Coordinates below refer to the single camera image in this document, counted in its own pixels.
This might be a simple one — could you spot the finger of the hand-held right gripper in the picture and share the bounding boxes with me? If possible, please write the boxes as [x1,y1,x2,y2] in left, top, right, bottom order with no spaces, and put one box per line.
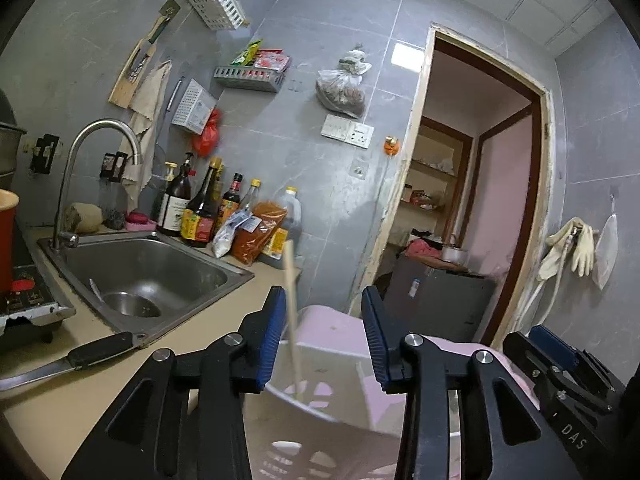
[502,331,615,414]
[529,325,627,397]

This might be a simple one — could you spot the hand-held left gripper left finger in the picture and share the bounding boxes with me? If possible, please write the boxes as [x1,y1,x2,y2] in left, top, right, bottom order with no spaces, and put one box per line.
[60,285,288,480]

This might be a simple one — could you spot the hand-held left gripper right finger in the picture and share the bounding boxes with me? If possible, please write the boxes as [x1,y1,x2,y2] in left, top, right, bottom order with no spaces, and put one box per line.
[361,286,583,480]

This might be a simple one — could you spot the pale wooden chopstick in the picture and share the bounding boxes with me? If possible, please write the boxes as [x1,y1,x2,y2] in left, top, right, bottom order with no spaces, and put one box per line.
[282,239,306,403]

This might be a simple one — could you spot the white plastic utensil holder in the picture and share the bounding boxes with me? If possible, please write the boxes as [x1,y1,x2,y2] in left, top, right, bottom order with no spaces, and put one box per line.
[247,304,461,480]

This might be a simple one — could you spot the grey cabinet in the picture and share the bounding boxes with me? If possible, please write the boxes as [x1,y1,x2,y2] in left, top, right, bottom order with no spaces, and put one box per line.
[382,255,496,343]

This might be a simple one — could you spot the cream rubber glove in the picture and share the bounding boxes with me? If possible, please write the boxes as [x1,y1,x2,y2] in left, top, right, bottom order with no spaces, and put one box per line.
[537,217,583,283]
[570,225,596,277]

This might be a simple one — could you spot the red crumpled cloth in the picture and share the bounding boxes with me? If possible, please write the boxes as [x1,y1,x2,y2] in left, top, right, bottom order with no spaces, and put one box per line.
[407,237,443,261]

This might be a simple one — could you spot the white hanging bag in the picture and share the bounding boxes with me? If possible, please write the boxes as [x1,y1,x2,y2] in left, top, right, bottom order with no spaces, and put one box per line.
[592,212,618,291]

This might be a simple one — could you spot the white pot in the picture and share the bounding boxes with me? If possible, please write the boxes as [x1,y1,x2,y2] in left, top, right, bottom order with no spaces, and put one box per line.
[440,234,471,266]

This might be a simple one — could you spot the orange chili powder bag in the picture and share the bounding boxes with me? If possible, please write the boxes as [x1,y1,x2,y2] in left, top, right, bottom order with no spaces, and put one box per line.
[232,201,288,266]

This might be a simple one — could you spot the white bag blue clip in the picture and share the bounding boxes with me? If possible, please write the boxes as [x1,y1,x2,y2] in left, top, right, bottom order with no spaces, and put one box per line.
[212,210,251,258]

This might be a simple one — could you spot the stainless steel sink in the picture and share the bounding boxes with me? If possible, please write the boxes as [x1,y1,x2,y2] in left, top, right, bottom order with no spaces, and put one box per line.
[37,230,256,348]

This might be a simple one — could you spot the large soy sauce bottle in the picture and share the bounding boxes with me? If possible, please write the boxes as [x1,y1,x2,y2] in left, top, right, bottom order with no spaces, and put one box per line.
[180,157,223,247]

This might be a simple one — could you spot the yellow capped clear bottle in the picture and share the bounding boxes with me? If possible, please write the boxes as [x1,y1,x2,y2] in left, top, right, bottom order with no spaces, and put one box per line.
[240,178,262,221]

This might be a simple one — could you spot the red capped sauce bottle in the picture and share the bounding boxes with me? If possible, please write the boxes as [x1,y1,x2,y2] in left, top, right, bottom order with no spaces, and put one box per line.
[218,173,244,226]

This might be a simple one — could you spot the dark pump bottle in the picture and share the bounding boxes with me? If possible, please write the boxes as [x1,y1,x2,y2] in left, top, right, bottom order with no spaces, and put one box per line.
[159,152,195,237]

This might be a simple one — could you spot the pink soap dish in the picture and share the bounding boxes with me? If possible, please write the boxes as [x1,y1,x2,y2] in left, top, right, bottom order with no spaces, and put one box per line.
[125,211,157,232]

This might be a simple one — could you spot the green bottle yellow cap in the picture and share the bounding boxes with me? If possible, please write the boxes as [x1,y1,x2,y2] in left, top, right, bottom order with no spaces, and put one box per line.
[152,161,178,226]

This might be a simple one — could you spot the wooden shelf unit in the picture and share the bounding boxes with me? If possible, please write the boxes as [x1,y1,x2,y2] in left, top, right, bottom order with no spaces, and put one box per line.
[400,115,473,246]

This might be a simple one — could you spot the red plastic bag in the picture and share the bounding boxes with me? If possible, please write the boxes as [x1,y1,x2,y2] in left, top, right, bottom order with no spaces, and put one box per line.
[192,108,222,157]

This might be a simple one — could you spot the gas stove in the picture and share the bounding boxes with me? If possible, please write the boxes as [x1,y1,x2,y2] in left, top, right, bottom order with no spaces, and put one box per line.
[0,220,76,356]

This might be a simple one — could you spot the hanging plastic bag dried goods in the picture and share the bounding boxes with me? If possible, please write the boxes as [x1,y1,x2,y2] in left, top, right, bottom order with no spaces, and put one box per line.
[316,42,373,120]

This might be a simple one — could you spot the white perforated hanging holder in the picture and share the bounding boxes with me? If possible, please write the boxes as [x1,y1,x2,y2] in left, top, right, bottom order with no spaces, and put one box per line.
[171,78,217,135]

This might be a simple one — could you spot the curved steel faucet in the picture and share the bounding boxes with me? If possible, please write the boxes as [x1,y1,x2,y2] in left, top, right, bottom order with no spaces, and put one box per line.
[52,119,143,251]

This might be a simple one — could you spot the hanging metal tool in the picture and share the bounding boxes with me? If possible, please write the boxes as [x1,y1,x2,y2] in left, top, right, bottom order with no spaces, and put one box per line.
[166,76,186,112]

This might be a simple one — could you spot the red pot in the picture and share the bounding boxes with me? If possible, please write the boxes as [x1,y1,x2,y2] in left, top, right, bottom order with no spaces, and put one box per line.
[0,188,21,293]

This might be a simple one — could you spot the beige hanging dish cloth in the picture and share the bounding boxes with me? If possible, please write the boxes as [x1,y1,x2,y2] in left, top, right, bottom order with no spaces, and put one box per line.
[120,60,173,206]

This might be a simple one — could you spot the red seasoning packets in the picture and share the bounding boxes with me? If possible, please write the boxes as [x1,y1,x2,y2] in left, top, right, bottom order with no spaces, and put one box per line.
[252,49,292,73]

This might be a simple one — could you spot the green seasoning packet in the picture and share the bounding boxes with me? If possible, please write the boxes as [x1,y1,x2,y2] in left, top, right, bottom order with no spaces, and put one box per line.
[230,39,263,67]

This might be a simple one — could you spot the wooden cutting board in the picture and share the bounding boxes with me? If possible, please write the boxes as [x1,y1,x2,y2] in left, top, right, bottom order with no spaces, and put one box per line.
[108,15,171,108]

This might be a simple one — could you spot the grey metal pot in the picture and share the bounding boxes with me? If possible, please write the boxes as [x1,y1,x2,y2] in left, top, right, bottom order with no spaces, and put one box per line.
[0,120,27,176]

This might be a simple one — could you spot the white hose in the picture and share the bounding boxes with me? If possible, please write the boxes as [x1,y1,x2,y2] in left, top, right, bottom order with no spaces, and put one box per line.
[515,240,573,333]

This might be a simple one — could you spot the black handled kitchen knife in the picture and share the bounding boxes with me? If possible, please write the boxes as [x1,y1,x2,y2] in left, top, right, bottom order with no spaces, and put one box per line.
[0,331,138,393]

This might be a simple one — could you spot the wooden door frame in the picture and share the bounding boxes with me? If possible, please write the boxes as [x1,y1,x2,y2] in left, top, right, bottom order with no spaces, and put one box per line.
[350,22,556,348]

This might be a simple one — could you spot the white wall socket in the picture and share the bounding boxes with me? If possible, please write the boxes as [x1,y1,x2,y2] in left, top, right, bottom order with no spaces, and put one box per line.
[346,120,375,150]

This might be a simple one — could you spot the white wall switch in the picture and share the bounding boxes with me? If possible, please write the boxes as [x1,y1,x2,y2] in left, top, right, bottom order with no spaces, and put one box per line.
[321,113,352,142]

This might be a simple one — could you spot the grey wall shelf basket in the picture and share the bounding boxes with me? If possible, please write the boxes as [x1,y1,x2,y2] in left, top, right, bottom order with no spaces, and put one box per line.
[214,65,286,93]

